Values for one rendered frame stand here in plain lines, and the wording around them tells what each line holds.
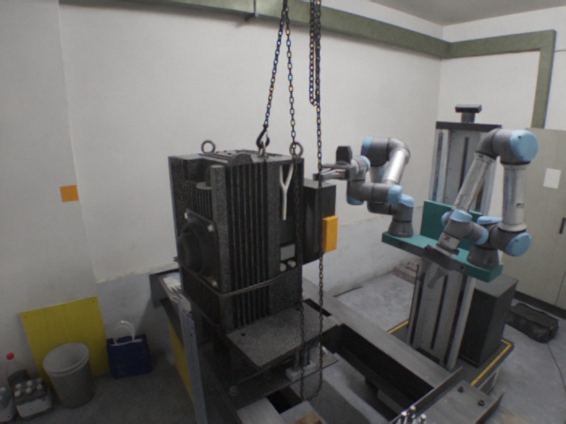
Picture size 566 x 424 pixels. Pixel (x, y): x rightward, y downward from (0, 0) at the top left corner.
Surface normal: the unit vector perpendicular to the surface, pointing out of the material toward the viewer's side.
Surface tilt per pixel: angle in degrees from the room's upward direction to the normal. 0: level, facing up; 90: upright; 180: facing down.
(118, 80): 90
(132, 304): 90
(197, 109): 90
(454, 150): 90
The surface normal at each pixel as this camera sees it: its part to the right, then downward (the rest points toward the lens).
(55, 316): 0.54, 0.18
